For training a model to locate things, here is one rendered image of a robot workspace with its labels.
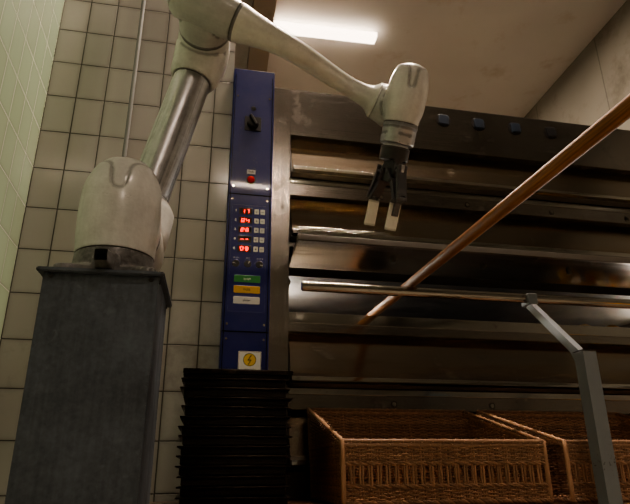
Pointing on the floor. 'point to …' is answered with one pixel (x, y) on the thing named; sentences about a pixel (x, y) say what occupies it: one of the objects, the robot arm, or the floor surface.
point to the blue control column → (245, 147)
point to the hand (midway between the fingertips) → (379, 223)
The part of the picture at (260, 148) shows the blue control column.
